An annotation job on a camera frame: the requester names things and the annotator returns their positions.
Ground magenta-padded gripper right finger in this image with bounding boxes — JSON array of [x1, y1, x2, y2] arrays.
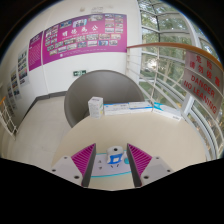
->
[[126, 143, 175, 188]]

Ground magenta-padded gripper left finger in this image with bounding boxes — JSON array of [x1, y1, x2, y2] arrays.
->
[[51, 143, 97, 188]]

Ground small upright white box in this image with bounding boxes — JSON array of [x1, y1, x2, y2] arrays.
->
[[87, 96, 105, 119]]

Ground grey round-backed chair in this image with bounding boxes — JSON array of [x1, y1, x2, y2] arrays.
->
[[63, 69, 145, 129]]

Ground white stair railing wooden handrail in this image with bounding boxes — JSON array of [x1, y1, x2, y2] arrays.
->
[[0, 95, 18, 140]]

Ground green exit sign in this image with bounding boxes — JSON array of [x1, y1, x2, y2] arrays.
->
[[73, 69, 88, 77]]

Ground clear warning sign red lettering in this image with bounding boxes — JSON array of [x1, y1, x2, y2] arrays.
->
[[181, 50, 224, 120]]

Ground white railing with wooden handrail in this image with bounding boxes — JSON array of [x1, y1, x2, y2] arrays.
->
[[125, 42, 224, 161]]

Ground white photo wall poster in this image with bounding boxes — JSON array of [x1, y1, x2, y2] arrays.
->
[[9, 68, 22, 100], [17, 46, 30, 87]]

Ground narrow magenta text wall poster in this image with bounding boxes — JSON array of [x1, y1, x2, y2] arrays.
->
[[27, 31, 44, 72]]

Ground large magenta photo wall poster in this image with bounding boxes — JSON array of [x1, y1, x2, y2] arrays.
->
[[41, 13, 128, 66]]

